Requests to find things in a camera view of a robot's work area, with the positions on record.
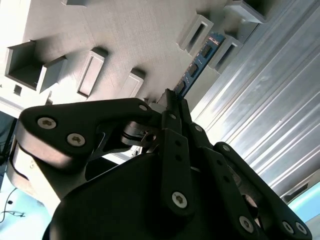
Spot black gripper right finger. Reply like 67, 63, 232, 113
179, 98, 314, 240

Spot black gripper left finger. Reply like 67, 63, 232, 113
16, 87, 197, 219

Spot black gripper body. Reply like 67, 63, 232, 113
42, 152, 241, 240

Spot blue RAM stick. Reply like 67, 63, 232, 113
174, 31, 227, 99

